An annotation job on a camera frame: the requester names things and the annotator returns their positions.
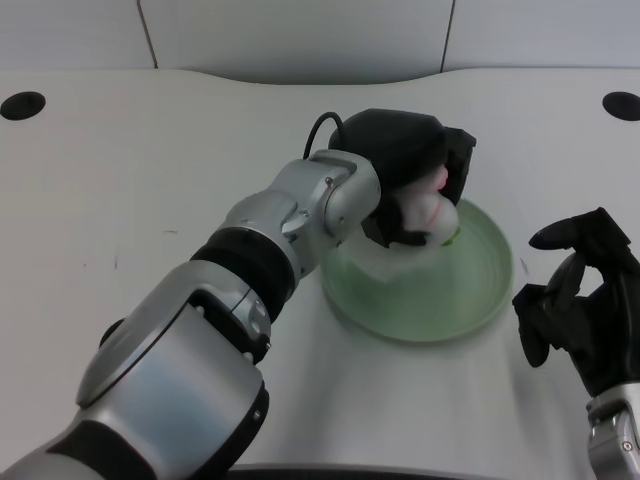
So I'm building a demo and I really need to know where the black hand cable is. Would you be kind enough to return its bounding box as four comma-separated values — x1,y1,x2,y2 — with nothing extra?
304,111,347,161

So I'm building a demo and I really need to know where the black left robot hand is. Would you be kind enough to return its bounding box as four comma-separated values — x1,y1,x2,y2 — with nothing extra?
327,108,477,250

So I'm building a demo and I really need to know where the black table cable grommet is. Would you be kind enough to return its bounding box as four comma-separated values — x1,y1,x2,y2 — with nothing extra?
601,90,640,121
0,91,47,121

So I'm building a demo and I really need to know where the white plush rabbit doll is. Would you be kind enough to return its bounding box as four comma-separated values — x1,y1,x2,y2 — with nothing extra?
354,167,461,285

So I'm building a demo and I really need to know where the green round plate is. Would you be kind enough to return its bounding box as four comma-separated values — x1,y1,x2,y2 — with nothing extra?
319,197,515,344

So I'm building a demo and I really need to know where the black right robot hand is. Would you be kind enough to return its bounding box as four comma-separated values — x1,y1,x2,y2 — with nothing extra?
512,206,640,399

